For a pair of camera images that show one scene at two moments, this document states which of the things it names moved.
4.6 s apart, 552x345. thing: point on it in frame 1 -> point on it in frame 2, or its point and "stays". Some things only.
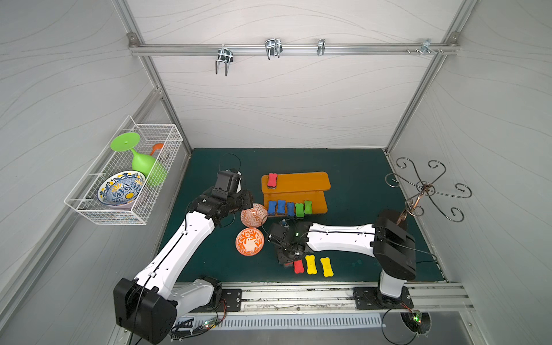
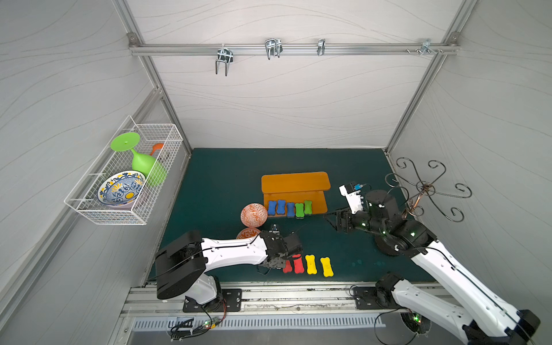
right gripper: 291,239 -> 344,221
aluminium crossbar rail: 293,49 stays
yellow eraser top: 311,264 stays
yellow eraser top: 327,267 stays
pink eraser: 272,182 -> 287,267
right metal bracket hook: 425,47 stays
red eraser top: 298,267 stays
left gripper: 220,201 -> 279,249
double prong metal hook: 224,55 stays
